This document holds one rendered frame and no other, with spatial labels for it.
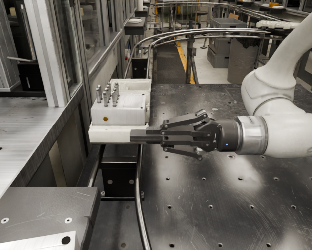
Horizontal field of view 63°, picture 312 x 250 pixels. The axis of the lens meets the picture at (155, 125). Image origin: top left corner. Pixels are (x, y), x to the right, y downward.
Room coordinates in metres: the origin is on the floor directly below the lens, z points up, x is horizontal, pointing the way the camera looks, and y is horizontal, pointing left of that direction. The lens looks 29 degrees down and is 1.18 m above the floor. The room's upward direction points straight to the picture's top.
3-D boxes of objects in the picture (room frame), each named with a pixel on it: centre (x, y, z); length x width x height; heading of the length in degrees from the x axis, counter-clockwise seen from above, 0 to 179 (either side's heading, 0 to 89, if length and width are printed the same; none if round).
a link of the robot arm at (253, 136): (0.49, -0.21, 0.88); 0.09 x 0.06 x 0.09; 0
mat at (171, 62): (5.07, -0.24, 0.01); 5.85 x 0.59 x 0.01; 0
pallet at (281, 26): (2.28, -1.06, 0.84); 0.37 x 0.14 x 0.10; 58
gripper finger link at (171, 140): (0.49, -0.07, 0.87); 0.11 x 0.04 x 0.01; 90
